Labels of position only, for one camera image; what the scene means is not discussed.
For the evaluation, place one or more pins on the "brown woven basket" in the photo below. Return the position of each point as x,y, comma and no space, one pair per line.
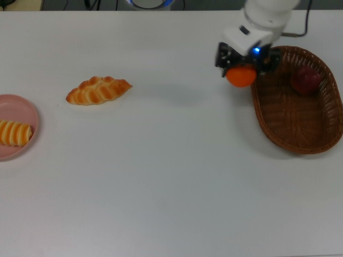
294,120

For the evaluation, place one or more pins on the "pink plate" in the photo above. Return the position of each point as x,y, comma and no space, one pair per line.
18,107

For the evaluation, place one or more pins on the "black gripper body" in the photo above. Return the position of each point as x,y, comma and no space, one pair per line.
261,57

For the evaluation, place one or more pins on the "braided toy bread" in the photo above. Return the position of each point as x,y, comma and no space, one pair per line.
96,91

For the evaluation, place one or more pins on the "orange toy mandarin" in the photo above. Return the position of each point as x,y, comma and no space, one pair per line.
241,77

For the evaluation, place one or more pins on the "striped ribbed toy bread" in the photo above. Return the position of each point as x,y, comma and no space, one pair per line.
14,133

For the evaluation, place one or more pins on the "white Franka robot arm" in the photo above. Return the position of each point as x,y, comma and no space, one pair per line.
268,13

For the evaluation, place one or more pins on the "red toy apple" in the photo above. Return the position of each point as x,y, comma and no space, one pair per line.
305,80

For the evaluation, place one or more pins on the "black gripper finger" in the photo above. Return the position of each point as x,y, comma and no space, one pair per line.
273,60
223,57

